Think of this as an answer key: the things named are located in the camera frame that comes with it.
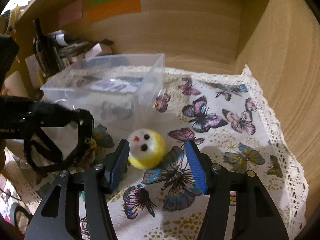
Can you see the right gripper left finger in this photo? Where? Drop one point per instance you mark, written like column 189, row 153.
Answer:
column 58, row 217

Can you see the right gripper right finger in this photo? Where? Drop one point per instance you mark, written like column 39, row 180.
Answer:
column 256, row 215

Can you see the yellow white plush chick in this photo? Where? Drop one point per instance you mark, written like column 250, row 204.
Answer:
column 147, row 148

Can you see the dark wine bottle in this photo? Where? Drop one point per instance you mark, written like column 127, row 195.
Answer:
column 44, row 51

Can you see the stack of papers and books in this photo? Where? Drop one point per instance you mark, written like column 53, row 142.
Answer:
column 71, row 49

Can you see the butterfly print lace tablecloth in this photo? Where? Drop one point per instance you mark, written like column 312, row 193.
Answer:
column 227, row 118

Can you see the clear plastic storage bin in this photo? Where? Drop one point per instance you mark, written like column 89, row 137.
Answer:
column 118, row 90

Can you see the small pink white box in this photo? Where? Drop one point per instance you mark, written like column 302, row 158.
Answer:
column 99, row 49

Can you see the pink sticky note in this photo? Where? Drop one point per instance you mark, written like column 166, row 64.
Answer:
column 70, row 13

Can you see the orange sticky note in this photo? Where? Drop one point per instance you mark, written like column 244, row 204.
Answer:
column 113, row 8

